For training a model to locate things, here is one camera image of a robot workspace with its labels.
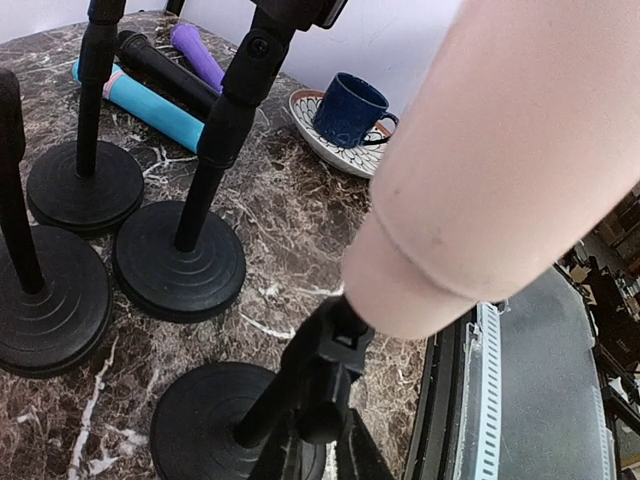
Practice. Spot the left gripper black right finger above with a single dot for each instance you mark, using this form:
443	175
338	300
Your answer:
357	454

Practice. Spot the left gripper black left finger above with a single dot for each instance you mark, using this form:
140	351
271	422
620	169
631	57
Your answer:
284	456

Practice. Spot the stand holding cream microphone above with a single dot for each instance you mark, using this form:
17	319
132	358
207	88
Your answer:
213	421

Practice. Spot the black microphone stand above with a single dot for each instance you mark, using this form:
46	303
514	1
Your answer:
178	261

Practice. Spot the stand holding purple microphone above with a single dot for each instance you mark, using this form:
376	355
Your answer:
56	295

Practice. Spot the stand holding blue microphone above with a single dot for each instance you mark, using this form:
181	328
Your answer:
88	186

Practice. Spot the cream white toy microphone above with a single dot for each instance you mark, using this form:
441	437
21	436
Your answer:
522	137

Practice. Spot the light blue toy microphone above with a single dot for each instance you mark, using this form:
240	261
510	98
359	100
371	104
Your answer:
152	109

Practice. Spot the purple toy microphone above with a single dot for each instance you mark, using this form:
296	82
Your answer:
186	39

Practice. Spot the patterned ceramic saucer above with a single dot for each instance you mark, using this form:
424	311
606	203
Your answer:
360	161

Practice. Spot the dark blue ceramic cup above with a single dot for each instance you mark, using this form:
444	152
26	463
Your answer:
349	110

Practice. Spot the white slotted cable duct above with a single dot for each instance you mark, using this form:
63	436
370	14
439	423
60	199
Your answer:
490	414

